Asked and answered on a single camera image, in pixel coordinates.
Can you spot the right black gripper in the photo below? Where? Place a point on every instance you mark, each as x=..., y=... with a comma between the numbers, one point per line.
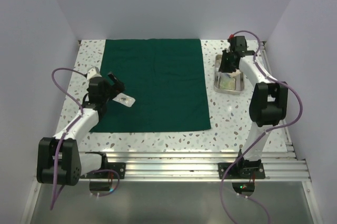
x=224, y=68

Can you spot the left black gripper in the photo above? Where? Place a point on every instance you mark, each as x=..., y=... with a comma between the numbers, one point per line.
x=117, y=88

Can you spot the stainless steel tray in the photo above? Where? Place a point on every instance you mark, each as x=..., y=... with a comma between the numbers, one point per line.
x=238, y=75

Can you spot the suture packet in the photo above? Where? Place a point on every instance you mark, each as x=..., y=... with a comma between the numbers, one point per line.
x=124, y=99

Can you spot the dark green surgical cloth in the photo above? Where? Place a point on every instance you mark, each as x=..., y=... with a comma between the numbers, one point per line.
x=167, y=80

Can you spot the glove packet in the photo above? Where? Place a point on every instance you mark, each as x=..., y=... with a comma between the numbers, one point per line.
x=227, y=83

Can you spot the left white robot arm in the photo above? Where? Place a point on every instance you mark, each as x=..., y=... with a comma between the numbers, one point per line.
x=59, y=160

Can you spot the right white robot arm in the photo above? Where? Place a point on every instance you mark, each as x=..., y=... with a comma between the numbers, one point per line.
x=267, y=106

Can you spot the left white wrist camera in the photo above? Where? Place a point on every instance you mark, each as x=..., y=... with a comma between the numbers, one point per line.
x=93, y=72

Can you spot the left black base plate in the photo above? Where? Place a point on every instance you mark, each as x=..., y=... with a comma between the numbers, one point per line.
x=111, y=170

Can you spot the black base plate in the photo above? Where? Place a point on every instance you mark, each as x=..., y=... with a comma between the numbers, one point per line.
x=248, y=171
x=111, y=170

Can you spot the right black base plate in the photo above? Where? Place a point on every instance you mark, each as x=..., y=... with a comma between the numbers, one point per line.
x=248, y=171

